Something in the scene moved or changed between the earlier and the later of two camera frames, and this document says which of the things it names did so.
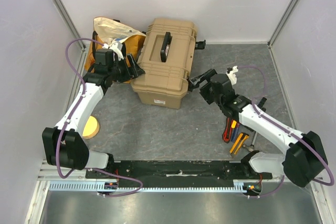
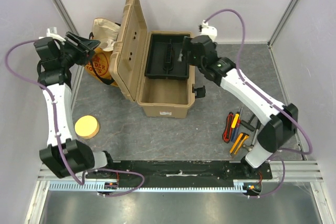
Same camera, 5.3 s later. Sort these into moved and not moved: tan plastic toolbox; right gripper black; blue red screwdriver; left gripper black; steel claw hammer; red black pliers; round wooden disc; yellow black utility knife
Moved: left gripper black; tan plastic toolbox; right gripper black
Not moved: steel claw hammer; round wooden disc; yellow black utility knife; blue red screwdriver; red black pliers
